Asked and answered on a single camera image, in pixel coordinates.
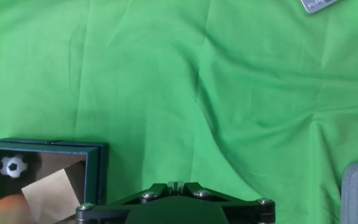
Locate small wooden block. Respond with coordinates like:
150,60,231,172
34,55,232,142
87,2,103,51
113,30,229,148
21,167,82,224

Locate dark green gift box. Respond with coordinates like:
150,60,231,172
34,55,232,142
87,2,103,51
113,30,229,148
0,138,109,224

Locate silver digital scale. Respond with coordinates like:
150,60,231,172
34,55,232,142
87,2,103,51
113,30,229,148
300,0,340,14

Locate orange toy basketball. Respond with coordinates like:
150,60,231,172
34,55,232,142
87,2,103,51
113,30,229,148
0,194,32,224

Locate green cloth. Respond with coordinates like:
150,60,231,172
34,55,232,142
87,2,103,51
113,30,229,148
0,0,358,224

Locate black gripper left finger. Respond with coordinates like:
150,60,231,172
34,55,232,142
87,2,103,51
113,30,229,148
75,181,176,224

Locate small toy soccer ball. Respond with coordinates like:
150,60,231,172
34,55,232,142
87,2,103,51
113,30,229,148
0,154,29,179

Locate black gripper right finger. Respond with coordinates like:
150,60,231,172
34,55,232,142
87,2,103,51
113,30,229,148
176,181,276,224

